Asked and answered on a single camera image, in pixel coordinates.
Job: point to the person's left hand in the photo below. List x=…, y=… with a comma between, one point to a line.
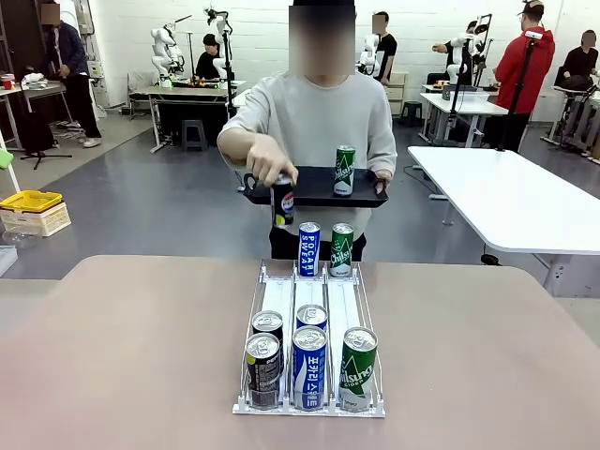
x=382, y=178

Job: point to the person's right hand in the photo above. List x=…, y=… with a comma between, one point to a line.
x=269, y=161

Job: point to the green Chilsung cider can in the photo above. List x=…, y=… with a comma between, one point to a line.
x=343, y=173
x=358, y=375
x=341, y=255

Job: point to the black Pepsi can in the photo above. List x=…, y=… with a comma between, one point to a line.
x=282, y=206
x=267, y=321
x=262, y=370

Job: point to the black serving tray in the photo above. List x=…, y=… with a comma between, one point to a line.
x=314, y=185

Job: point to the person's right forearm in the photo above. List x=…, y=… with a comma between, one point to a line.
x=236, y=143

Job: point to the white lab robot arm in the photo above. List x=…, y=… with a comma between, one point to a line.
x=164, y=47
x=220, y=65
x=368, y=47
x=454, y=70

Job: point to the person in grey t-shirt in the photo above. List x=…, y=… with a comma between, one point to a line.
x=323, y=112

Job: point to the seated person in black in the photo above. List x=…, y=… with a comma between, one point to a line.
x=581, y=63
x=206, y=65

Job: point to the person in black t-shirt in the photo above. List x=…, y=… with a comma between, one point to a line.
x=386, y=51

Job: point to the black-haired person in black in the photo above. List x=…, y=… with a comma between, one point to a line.
x=443, y=49

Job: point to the person in red jacket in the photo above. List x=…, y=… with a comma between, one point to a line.
x=525, y=70

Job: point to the black stool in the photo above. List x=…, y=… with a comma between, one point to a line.
x=411, y=107

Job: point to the grey stool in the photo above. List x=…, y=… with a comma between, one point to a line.
x=194, y=126

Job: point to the white drawer cabinet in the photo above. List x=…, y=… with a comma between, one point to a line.
x=398, y=94

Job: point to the blue Pocari Sweat can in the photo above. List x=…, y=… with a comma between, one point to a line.
x=309, y=250
x=311, y=315
x=309, y=370

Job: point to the wooden top lab table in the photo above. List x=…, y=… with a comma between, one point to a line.
x=197, y=91

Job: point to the long white lab table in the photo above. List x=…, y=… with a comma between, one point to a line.
x=469, y=105

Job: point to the white can dispenser rack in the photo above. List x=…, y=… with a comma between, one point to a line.
x=341, y=293

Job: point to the large white table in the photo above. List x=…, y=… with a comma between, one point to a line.
x=506, y=197

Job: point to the man in dark plaid shirt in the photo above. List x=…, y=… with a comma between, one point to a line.
x=70, y=51

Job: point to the white plastic crate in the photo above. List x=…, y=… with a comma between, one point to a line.
x=42, y=222

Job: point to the black tripod stand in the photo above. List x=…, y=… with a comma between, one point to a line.
x=35, y=133

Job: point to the yellow plastic crate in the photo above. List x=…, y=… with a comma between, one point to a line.
x=30, y=200

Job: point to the white cloth pile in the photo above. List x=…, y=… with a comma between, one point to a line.
x=34, y=79

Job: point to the white cluttered table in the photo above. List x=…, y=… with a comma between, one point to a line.
x=28, y=89

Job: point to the clear plastic bowl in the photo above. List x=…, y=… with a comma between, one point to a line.
x=16, y=239

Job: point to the green panel on white stand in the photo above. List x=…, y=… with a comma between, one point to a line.
x=4, y=159

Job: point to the red cup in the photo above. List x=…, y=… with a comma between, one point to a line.
x=8, y=82

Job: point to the clear plastic box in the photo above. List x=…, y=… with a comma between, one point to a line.
x=7, y=260

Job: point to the black camera pole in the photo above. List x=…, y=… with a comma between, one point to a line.
x=511, y=117

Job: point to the white metal frame cart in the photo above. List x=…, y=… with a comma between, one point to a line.
x=569, y=112

